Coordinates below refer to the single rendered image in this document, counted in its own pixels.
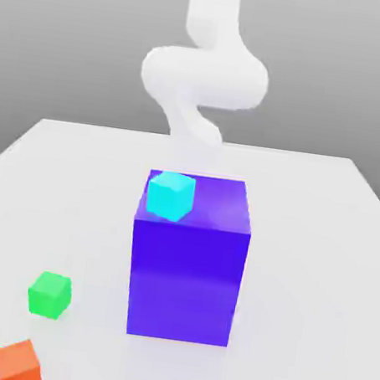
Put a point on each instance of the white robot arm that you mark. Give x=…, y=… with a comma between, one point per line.
x=205, y=74

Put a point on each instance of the small cyan cube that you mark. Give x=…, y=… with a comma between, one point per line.
x=170, y=195

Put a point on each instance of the small green cube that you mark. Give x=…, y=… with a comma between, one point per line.
x=49, y=294

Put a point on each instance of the small orange cube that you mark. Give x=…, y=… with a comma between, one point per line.
x=17, y=363

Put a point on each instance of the large purple box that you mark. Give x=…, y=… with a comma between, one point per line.
x=185, y=277

